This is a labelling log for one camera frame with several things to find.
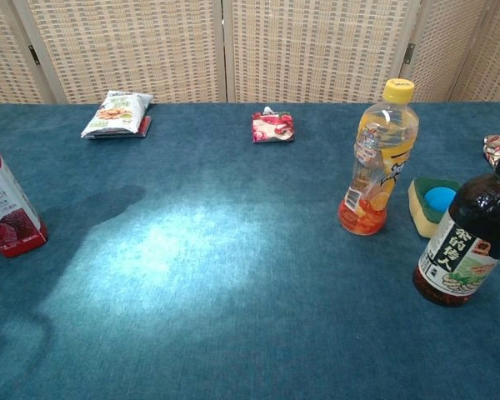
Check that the dark tea bottle black cap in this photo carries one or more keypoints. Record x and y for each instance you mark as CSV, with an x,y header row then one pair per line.
x,y
475,216

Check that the blue ball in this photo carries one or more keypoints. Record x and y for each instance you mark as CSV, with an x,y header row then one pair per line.
x,y
437,201

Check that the flat red packet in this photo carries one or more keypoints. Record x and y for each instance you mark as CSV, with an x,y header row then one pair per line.
x,y
145,127

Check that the red juice bottle white cap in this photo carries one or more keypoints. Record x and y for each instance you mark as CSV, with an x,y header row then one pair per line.
x,y
8,225

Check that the red jelly pouch with spout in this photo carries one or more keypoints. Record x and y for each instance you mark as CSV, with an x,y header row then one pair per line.
x,y
273,125

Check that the yellow green sponge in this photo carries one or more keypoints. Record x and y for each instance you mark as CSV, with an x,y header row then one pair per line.
x,y
418,210

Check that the blue table cloth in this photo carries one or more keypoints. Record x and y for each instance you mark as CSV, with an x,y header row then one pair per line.
x,y
233,300

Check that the woven folding screen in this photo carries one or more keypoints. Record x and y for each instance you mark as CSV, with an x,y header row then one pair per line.
x,y
129,50

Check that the orange drink bottle yellow cap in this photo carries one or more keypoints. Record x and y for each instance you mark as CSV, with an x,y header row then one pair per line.
x,y
383,166

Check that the black screen hinge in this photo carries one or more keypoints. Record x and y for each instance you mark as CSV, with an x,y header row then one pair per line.
x,y
33,54
409,53

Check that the white peanut snack bag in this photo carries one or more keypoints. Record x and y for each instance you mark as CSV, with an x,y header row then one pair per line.
x,y
116,112

